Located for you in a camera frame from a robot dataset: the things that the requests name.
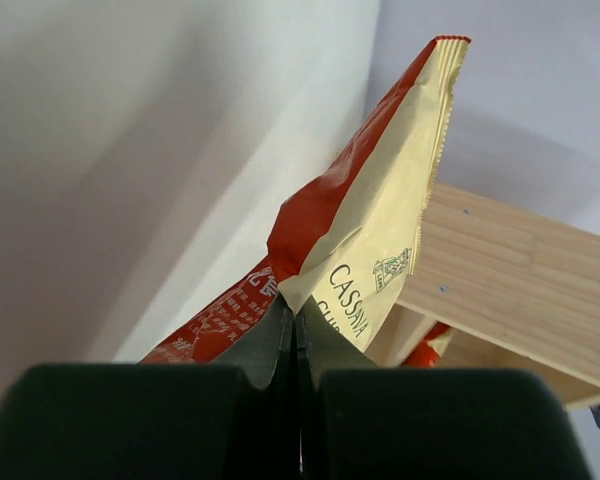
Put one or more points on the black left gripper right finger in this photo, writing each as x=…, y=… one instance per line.
x=361, y=421

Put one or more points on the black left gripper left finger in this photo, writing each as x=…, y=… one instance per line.
x=228, y=419

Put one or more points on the cream orange cassava chips bag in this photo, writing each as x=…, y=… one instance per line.
x=429, y=350

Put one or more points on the wooden two-tier shelf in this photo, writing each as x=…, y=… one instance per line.
x=518, y=291

